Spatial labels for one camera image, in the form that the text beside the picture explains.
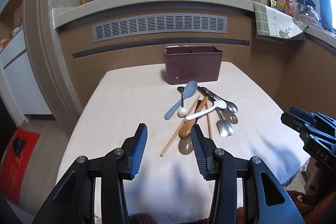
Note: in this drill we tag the steel flat-edged spoon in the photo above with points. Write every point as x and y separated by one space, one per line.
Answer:
225 129

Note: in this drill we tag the white cabinet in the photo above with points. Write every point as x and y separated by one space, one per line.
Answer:
18 74

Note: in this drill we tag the maroon plastic utensil holder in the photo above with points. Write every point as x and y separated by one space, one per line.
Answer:
193 67

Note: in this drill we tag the blue-grey plastic rice spoon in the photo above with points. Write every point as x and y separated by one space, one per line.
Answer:
190 90

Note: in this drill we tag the small dark box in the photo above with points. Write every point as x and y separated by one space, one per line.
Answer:
272 2

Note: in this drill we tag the wooden chopstick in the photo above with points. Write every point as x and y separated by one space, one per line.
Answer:
178 129
209 121

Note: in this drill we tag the wooden spoon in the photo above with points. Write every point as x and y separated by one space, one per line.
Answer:
187 128

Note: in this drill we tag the dark spoon with white ball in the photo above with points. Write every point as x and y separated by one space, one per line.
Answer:
182 111

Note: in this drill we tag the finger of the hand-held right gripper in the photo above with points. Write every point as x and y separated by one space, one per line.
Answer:
292 121
302 114

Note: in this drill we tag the white plastic spoon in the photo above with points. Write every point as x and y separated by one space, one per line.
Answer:
219 104

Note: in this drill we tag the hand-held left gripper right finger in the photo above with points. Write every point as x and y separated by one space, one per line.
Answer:
198 150

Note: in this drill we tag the translucent brown spoon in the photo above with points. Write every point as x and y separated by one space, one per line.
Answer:
186 146

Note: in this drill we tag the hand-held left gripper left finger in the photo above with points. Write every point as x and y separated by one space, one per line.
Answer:
140 150

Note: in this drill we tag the red floor mat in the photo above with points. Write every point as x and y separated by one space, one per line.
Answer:
18 161

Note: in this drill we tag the brown fuzzy cushion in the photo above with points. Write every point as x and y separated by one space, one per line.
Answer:
315 211

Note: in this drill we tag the grey vent grille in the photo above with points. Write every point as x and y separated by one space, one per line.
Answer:
157 26

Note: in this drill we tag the plastic bottle with red contents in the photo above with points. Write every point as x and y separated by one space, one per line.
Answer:
290 3

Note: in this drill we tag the green checked towel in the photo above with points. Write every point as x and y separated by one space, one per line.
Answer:
273 20

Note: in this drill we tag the grey speckled kitchen counter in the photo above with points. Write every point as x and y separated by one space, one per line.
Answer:
157 1

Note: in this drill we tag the white tablecloth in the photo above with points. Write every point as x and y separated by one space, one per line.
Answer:
126 98

